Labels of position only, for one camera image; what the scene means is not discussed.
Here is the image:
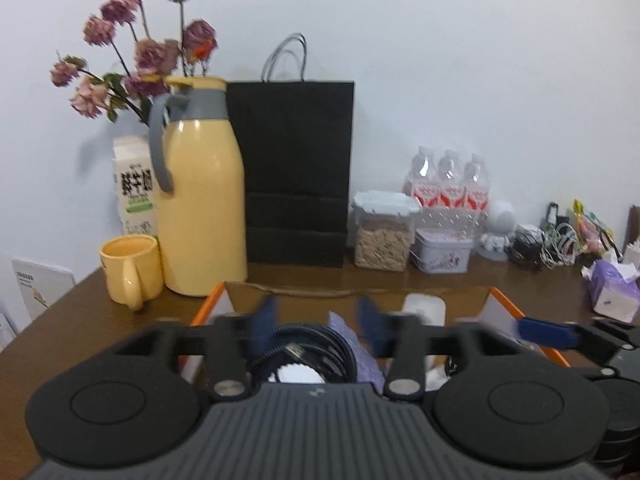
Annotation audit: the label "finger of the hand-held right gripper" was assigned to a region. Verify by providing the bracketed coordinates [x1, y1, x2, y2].
[516, 317, 640, 376]

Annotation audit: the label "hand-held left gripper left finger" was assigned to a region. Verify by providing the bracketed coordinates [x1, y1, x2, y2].
[115, 296, 279, 402]

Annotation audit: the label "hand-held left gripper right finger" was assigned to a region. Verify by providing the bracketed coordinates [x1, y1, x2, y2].
[356, 296, 526, 402]

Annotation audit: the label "cardboard box with orange edge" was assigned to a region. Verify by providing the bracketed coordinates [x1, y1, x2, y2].
[177, 282, 571, 397]

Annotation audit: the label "black cable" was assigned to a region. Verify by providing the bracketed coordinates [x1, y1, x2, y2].
[247, 322, 358, 387]

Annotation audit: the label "purple patterned pouch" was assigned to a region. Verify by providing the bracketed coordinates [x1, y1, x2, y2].
[327, 310, 387, 394]

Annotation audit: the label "white rounded gadget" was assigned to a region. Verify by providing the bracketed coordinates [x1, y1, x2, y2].
[402, 293, 447, 327]

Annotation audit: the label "white round lid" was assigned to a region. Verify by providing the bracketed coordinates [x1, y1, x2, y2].
[274, 364, 321, 386]

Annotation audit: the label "purple tissue pack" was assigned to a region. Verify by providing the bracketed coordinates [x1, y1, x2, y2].
[581, 259, 640, 325]

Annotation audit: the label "black round gadget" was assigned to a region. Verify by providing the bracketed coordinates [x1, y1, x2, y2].
[507, 225, 547, 272]

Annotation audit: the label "clear cereal container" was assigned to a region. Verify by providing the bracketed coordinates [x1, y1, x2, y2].
[350, 190, 421, 272]

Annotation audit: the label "pale printed tin box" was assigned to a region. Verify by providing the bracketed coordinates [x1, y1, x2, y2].
[411, 227, 474, 275]

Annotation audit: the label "colourful snack packets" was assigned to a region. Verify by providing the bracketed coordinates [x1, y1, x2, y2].
[572, 199, 624, 262]

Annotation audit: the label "white robot figurine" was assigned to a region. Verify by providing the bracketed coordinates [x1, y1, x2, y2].
[477, 200, 519, 262]

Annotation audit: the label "yellow mug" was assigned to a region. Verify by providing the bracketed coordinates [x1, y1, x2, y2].
[99, 234, 166, 311]

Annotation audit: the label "yellow thermos jug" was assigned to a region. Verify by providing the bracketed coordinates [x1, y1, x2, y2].
[147, 75, 248, 297]

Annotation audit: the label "clear water bottle red label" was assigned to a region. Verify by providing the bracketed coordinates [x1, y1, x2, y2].
[437, 149, 469, 231]
[462, 152, 492, 242]
[404, 146, 442, 211]

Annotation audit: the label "black paper bag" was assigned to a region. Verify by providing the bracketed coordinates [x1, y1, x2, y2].
[226, 34, 356, 269]

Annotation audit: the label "white milk carton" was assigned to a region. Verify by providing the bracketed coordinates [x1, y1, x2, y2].
[111, 135, 160, 239]

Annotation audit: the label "white booklet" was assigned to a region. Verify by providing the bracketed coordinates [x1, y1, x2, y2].
[11, 257, 77, 322]

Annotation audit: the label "white paper sheet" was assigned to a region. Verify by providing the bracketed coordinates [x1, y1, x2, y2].
[0, 300, 18, 352]

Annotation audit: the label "dried pink flowers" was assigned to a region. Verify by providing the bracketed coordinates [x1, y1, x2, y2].
[50, 0, 219, 126]

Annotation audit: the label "bundle of white cables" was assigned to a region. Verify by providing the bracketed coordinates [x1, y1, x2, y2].
[540, 220, 584, 269]

